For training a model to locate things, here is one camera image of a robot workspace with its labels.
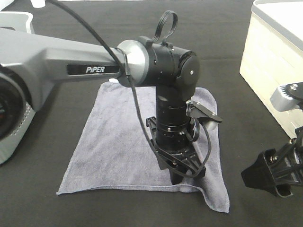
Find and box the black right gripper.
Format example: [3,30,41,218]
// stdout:
[241,138,303,198]

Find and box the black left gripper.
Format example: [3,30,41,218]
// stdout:
[146,117,205,185]

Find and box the grey-blue microfibre towel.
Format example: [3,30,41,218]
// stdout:
[57,82,230,213]

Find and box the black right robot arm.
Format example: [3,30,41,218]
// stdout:
[241,127,303,198]

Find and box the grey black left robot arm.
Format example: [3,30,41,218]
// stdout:
[0,28,206,184]

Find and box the white storage box grey lid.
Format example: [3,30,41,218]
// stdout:
[240,0,303,138]

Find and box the black table cloth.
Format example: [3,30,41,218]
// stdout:
[0,0,303,227]

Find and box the grey perforated laundry basket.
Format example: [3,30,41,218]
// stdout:
[0,11,35,164]

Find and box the white cup at table edge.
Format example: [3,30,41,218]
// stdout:
[30,0,46,9]

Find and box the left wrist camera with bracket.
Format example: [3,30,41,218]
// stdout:
[186,100,223,131]

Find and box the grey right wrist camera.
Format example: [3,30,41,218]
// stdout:
[270,82,303,112]

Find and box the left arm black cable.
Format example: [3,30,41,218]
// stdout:
[48,0,212,178]

